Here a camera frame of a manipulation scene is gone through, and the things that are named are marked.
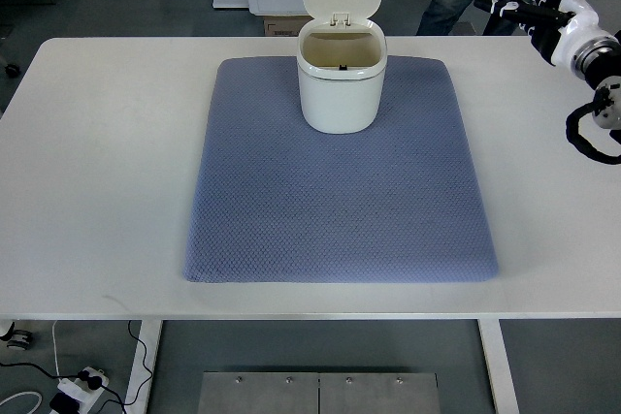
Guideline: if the white table leg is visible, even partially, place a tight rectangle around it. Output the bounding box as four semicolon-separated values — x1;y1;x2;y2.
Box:
124;319;163;414
477;319;519;414

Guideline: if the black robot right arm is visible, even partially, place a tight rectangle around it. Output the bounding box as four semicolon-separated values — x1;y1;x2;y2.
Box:
572;37;620;143

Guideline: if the black power cable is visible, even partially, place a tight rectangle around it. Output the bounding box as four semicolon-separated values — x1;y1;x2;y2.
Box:
0;320;154;414

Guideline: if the grey metal base plate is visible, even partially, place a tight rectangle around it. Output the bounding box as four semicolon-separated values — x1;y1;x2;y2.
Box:
198;372;441;413

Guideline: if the white cable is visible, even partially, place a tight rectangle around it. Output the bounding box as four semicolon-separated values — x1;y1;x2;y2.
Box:
0;320;64;414

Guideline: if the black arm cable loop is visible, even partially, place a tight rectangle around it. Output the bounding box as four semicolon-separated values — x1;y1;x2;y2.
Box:
565;102;621;166

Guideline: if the white table left leg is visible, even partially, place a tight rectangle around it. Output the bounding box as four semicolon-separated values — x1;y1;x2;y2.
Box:
124;319;163;414

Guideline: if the black caster wheel left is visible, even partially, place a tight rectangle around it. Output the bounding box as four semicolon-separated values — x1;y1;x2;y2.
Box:
4;63;20;79

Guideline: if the white power strip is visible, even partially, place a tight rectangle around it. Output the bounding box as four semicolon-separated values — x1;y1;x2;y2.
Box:
57;366;109;413

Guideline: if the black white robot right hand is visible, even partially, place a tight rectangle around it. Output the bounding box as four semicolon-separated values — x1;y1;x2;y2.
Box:
474;0;620;77

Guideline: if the blue textured mat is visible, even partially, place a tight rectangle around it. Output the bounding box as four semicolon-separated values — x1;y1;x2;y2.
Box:
183;56;498;283

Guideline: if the white table right leg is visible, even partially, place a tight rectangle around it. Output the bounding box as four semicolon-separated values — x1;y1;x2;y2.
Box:
477;319;519;414

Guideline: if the caster wheel bottom left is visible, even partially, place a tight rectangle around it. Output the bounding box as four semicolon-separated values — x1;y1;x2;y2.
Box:
0;320;33;351

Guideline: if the cardboard box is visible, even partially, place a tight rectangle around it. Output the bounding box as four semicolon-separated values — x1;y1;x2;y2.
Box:
263;16;311;37

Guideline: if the white trash bin open lid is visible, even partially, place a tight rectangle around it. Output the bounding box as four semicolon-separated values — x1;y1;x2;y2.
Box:
297;0;387;134

